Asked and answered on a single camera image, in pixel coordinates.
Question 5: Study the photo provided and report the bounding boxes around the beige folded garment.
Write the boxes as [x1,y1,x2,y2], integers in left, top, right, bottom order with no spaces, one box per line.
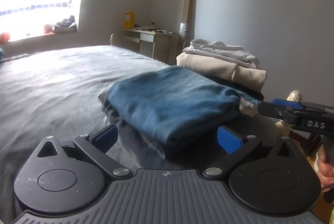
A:
[176,53,268,92]

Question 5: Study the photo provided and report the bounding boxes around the black folded garment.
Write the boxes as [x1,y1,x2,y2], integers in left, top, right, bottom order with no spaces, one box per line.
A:
[209,75,264,103]

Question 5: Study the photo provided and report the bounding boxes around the stack of folded clothes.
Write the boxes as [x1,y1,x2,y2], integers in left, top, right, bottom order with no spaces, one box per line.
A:
[99,90,287,162]

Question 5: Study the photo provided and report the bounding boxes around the dark crumpled cloth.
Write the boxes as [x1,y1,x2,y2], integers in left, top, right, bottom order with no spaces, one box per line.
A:
[55,15,76,27]

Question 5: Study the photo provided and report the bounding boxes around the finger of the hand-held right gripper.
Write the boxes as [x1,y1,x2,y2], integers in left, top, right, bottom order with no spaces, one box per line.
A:
[257,101,334,126]
[271,99,334,111]

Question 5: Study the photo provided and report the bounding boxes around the grey fleece bed sheet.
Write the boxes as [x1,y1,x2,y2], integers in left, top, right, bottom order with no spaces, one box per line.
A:
[0,45,173,224]

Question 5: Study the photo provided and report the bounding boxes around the pale grey folded garment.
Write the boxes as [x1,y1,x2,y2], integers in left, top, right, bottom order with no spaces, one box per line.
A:
[183,38,259,69]

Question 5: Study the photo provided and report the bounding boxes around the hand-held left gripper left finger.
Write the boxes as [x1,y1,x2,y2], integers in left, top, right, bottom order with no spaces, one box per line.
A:
[37,124,132,180]

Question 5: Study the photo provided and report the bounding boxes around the blue denim jeans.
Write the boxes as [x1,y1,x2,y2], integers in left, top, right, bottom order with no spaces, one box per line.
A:
[107,65,261,160]

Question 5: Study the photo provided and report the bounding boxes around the cream carved bedpost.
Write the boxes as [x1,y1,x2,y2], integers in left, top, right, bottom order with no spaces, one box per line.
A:
[276,90,302,136]

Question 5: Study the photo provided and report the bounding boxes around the small wooden desk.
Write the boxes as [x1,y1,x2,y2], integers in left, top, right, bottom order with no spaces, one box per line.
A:
[123,27,180,65]

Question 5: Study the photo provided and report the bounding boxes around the cream folded garment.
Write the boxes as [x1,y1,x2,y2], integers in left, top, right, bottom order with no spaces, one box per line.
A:
[239,98,260,118]

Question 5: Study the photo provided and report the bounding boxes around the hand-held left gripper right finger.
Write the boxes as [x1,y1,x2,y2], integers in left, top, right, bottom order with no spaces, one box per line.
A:
[205,126,308,179]

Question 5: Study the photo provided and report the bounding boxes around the yellow box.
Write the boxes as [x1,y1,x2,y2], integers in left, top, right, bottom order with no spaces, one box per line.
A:
[123,11,135,29]

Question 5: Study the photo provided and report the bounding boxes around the person's right hand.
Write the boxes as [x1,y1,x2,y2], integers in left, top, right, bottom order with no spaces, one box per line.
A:
[314,147,334,188]

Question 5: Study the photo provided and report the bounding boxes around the tall cardboard box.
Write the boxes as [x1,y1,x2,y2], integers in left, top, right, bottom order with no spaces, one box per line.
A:
[180,0,197,35]

